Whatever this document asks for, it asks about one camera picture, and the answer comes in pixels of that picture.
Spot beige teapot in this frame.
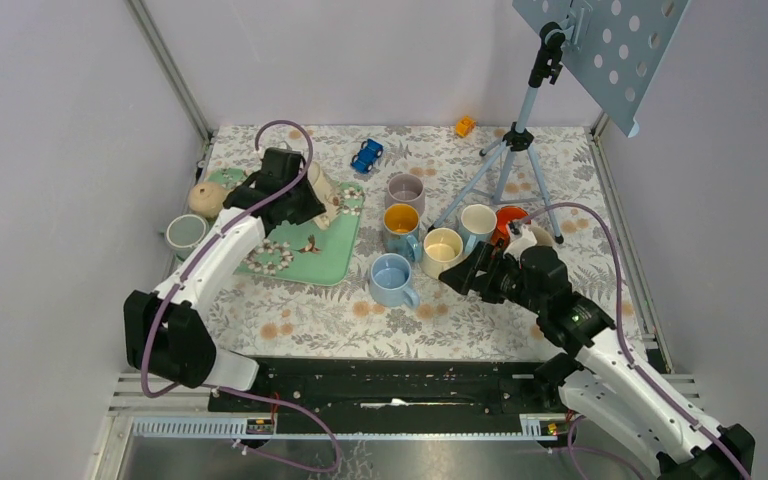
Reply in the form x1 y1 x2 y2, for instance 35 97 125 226
187 181 230 220

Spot cream upside-down mug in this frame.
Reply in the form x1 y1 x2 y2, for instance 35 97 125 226
420 227 464 279

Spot light blue tripod stand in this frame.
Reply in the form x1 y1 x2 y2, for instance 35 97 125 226
429 21 573 231

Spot blue mug yellow inside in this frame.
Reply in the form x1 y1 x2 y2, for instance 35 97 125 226
382 203 423 263

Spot mauve pink mug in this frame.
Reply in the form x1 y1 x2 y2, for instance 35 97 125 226
384 173 426 216

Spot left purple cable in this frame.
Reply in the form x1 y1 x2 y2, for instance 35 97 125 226
140 119 344 474

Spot grey metal cup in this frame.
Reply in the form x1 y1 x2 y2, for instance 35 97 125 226
164 214 210 261

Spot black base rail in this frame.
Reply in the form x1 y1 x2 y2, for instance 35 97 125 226
208 353 581 437

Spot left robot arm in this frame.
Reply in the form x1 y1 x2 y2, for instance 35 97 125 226
123 147 326 411

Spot blue toy car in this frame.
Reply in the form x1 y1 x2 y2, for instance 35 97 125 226
350 139 384 174

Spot perforated grey panel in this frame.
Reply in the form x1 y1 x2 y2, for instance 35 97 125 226
512 0 689 138

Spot orange toy block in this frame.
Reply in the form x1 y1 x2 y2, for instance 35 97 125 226
454 115 476 138

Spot small beige cup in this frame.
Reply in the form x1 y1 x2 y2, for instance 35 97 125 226
307 161 340 231

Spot floral table cloth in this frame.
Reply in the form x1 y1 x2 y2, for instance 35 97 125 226
205 126 647 361

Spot green plastic tray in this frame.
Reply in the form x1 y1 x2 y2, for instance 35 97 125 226
236 164 366 286

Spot tall beige cup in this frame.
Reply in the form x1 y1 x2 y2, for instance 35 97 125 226
529 224 555 247

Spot orange mug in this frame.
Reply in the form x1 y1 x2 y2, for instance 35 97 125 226
490 205 528 247

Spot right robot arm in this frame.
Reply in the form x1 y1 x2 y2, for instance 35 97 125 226
439 243 755 479

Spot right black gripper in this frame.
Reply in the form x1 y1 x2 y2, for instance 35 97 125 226
437 240 545 315

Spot light blue upside-down mug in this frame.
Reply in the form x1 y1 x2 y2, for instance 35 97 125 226
369 253 420 309

